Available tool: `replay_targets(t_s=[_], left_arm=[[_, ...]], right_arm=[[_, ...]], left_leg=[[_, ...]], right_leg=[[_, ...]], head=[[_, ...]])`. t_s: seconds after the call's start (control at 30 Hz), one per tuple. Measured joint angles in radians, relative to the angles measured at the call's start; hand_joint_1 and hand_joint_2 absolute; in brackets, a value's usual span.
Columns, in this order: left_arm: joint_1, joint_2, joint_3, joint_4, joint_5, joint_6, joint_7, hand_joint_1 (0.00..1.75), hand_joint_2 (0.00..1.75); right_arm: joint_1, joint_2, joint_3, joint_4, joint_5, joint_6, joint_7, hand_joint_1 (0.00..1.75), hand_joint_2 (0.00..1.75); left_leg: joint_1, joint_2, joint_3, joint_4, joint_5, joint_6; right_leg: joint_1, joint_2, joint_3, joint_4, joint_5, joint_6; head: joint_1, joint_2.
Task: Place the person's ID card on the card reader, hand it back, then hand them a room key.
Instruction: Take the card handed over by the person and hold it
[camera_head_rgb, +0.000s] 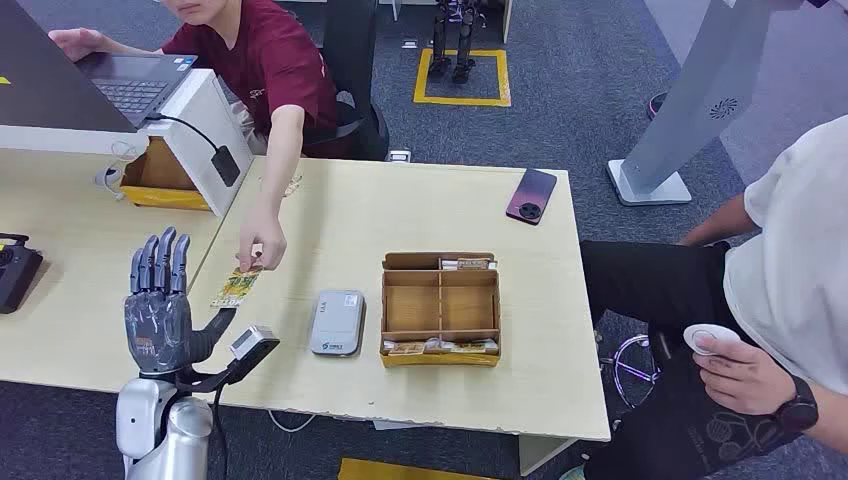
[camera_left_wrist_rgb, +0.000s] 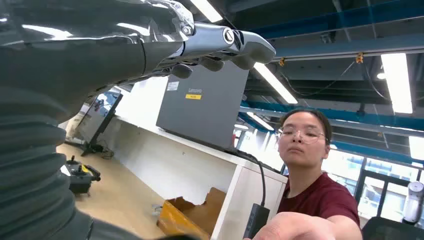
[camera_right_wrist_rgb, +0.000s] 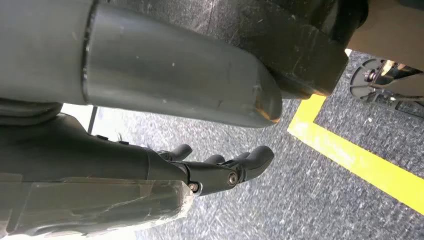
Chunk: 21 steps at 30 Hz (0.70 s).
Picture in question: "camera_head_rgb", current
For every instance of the cardboard box with yellow tape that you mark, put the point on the cardboard box with yellow tape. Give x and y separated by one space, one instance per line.
162 197

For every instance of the purple wheel frame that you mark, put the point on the purple wheel frame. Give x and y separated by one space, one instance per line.
629 368

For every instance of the white furniture panel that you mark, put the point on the white furniture panel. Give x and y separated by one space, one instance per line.
507 20

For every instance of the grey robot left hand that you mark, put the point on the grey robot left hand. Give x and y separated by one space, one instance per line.
159 324

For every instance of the wooden card organizer box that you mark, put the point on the wooden card organizer box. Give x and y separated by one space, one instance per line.
437 308

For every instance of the grey kiosk stand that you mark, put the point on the grey kiosk stand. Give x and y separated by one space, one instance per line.
696 99

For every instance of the standing humanoid robot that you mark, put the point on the standing humanoid robot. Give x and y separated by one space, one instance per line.
454 40

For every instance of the person's left forearm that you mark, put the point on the person's left forearm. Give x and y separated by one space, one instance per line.
831 424
278 172

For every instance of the small grey floor box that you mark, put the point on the small grey floor box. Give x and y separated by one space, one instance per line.
399 156

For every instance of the person's left hand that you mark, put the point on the person's left hand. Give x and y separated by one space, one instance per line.
742 381
262 235

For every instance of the black office chair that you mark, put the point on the black office chair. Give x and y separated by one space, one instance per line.
351 66

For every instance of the white laptop riser stand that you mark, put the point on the white laptop riser stand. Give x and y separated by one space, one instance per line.
199 122

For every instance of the person's right forearm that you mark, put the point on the person's right forearm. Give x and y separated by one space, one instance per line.
132 48
719 225

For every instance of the dark round floor object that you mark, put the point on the dark round floor object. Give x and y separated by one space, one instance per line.
656 106

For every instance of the purple smartphone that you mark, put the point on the purple smartphone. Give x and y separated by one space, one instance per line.
531 195

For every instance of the person's right hand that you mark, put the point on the person's right hand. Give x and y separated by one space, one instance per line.
78 41

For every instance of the person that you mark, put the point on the person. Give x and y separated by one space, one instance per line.
795 278
278 60

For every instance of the black controller device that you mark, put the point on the black controller device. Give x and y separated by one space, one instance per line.
16 272

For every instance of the dark grey laptop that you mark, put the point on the dark grey laptop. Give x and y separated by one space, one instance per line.
132 83

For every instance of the grey white card reader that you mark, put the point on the grey white card reader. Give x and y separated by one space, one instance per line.
336 323

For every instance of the white desk leg panel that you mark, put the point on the white desk leg panel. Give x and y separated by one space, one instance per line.
540 454

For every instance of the black wristwatch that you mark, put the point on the black wristwatch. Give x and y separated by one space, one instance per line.
798 407

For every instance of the white round remote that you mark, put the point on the white round remote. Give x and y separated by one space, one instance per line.
719 332

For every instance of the small white floor item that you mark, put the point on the small white floor item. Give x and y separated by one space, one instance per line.
409 44

